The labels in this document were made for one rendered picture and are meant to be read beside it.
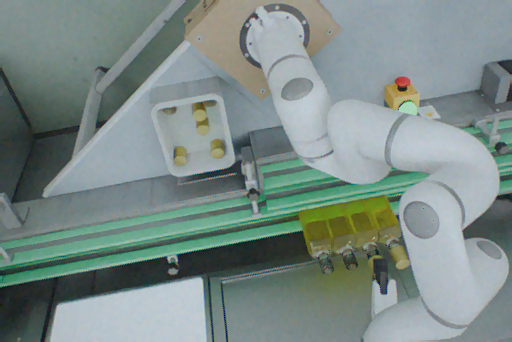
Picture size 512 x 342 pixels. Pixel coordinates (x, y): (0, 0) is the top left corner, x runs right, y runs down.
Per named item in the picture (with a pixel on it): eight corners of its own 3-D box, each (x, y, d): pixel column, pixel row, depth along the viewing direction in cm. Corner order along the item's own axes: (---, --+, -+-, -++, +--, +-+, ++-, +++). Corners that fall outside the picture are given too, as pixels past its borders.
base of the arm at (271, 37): (226, 24, 100) (237, 62, 89) (276, -13, 96) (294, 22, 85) (266, 73, 110) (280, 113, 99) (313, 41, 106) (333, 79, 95)
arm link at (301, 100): (305, 42, 89) (330, 91, 77) (324, 95, 98) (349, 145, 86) (257, 63, 90) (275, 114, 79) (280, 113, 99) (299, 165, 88)
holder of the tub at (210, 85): (176, 171, 136) (176, 190, 130) (150, 88, 118) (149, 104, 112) (235, 160, 136) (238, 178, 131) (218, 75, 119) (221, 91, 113)
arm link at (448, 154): (379, 124, 67) (480, 155, 57) (427, 104, 75) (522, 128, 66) (368, 209, 73) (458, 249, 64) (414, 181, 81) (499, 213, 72)
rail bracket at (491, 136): (468, 125, 123) (494, 156, 113) (472, 101, 119) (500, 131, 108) (482, 122, 123) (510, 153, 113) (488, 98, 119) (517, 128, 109)
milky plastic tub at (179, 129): (171, 158, 132) (171, 179, 126) (149, 88, 118) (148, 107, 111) (233, 147, 133) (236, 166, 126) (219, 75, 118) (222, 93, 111)
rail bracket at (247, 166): (247, 196, 127) (253, 230, 118) (237, 146, 117) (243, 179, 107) (258, 194, 128) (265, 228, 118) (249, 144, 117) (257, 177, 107)
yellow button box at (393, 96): (382, 106, 131) (392, 121, 126) (384, 82, 126) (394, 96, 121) (407, 101, 131) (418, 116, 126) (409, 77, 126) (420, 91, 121)
